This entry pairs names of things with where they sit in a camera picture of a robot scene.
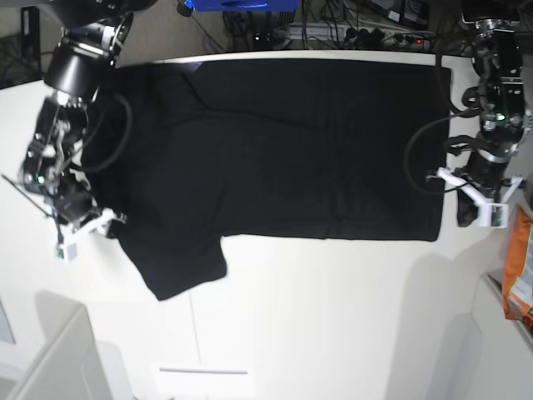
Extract white furniture panel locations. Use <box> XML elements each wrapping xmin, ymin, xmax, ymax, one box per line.
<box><xmin>1</xmin><ymin>291</ymin><xmax>135</xmax><ymax>399</ymax></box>

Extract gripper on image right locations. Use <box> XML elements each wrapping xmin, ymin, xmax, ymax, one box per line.
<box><xmin>427</xmin><ymin>152</ymin><xmax>524</xmax><ymax>207</ymax></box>

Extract black T-shirt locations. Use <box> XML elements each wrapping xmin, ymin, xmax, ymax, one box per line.
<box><xmin>81</xmin><ymin>59</ymin><xmax>448</xmax><ymax>300</ymax></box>

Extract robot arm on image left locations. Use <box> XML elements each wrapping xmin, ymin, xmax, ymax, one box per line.
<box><xmin>21</xmin><ymin>1</ymin><xmax>134</xmax><ymax>233</ymax></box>

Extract black speaker box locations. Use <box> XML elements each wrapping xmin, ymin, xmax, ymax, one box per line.
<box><xmin>20</xmin><ymin>6</ymin><xmax>41</xmax><ymax>59</ymax></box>

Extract blue box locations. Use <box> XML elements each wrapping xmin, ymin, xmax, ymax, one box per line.
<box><xmin>185</xmin><ymin>0</ymin><xmax>300</xmax><ymax>12</ymax></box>

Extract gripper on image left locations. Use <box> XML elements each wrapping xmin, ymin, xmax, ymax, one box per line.
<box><xmin>52</xmin><ymin>174</ymin><xmax>125</xmax><ymax>246</ymax></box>

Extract orange snack bag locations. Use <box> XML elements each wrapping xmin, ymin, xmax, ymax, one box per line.
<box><xmin>501</xmin><ymin>207</ymin><xmax>532</xmax><ymax>331</ymax></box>

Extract white power strip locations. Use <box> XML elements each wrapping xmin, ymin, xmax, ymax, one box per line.
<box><xmin>282</xmin><ymin>22</ymin><xmax>436</xmax><ymax>52</ymax></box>

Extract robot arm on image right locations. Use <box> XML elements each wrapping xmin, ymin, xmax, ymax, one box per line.
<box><xmin>440</xmin><ymin>1</ymin><xmax>531</xmax><ymax>206</ymax></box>

